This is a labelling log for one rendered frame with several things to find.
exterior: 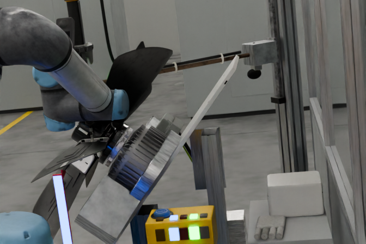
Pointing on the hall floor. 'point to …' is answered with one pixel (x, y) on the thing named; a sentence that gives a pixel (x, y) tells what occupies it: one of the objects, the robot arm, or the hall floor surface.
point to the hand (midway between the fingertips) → (81, 44)
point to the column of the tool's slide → (288, 75)
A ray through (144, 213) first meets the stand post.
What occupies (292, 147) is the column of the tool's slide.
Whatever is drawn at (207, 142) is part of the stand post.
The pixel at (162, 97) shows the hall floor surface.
